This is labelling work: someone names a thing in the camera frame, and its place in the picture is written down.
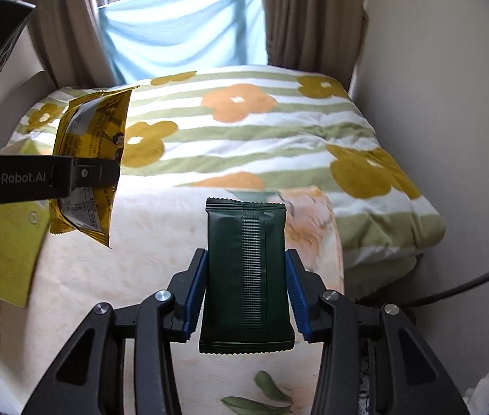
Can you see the green cardboard snack box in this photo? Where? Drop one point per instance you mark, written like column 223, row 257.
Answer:
column 23, row 227

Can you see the dark green snack packet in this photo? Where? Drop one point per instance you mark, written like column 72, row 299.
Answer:
column 246, row 303

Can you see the grey headboard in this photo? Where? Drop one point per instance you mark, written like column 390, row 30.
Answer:
column 18, row 102

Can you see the left beige curtain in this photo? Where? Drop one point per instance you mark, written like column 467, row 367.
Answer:
column 67, row 41

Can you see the yellow snack bag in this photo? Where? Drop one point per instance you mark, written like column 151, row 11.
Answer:
column 91, row 132

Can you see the floral bed sheet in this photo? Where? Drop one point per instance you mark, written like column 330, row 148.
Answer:
column 152, row 237

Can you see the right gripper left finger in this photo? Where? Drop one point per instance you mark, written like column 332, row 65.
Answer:
column 86, row 376

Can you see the white cloth pile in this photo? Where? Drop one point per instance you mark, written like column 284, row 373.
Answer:
column 477, row 398

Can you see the beige curtain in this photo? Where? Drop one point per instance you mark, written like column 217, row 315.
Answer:
column 322, row 36
column 67, row 41

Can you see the light blue window cloth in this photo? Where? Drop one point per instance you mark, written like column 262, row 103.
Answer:
column 154, row 38

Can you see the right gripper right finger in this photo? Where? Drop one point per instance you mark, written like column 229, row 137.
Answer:
column 404, row 375

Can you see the floral striped folded quilt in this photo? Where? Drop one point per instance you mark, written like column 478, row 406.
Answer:
column 263, row 133

